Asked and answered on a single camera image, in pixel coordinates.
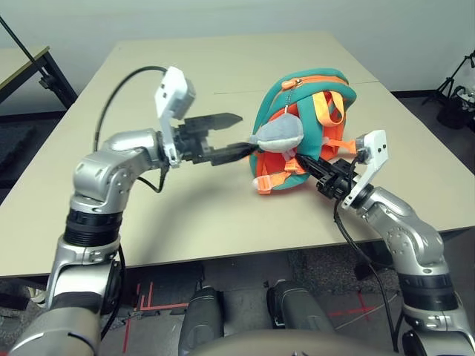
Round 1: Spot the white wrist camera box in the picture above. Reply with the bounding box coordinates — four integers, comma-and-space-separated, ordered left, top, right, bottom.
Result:
339, 129, 387, 211
154, 66, 197, 170

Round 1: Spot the beige side table black frame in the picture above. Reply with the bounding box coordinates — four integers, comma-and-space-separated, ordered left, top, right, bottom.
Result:
0, 44, 79, 108

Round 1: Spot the teal and orange backpack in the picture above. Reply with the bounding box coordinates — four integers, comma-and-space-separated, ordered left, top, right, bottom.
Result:
249, 66, 358, 196

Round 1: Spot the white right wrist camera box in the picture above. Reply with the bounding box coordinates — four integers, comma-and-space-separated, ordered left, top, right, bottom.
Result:
339, 129, 387, 211

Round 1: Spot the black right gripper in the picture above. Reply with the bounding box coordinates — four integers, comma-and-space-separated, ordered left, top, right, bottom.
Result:
295, 154, 361, 200

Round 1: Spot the grey robot left leg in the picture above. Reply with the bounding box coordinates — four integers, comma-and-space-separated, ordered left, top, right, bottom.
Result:
177, 285, 226, 353

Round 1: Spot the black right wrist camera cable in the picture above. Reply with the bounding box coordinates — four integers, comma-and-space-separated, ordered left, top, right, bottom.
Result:
332, 148, 401, 353

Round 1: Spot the grey robot leg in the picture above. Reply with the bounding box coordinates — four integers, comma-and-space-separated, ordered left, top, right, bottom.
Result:
177, 285, 226, 353
266, 280, 335, 333

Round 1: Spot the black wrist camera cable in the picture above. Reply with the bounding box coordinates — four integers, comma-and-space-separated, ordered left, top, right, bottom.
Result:
92, 65, 175, 338
332, 148, 401, 353

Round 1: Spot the grey robot right leg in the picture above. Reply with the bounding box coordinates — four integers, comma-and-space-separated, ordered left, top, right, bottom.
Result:
266, 280, 335, 333

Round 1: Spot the black tripod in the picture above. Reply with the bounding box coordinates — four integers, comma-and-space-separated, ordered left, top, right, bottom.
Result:
422, 50, 475, 108

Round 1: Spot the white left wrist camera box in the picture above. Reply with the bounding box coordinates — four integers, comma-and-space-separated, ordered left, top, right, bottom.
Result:
154, 66, 197, 170

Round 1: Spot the black stand pole with clamp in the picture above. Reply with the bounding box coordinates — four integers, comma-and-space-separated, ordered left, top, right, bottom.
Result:
0, 16, 53, 90

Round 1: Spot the white sneaker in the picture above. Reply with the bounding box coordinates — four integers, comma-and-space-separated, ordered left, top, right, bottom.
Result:
29, 288, 48, 306

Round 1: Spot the grey robot torso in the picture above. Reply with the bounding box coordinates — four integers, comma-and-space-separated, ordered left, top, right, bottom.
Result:
185, 329, 402, 356

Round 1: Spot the black left wrist camera cable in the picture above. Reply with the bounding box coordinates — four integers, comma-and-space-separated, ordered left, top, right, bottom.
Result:
92, 65, 175, 338

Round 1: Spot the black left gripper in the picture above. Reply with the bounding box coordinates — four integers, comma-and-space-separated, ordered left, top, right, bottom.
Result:
173, 113, 257, 167

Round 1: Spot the grey plush shark pendant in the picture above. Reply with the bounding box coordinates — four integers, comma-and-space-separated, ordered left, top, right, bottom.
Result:
249, 113, 302, 153

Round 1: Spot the black foam floor mat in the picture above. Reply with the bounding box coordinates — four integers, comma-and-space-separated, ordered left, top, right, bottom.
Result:
0, 125, 37, 170

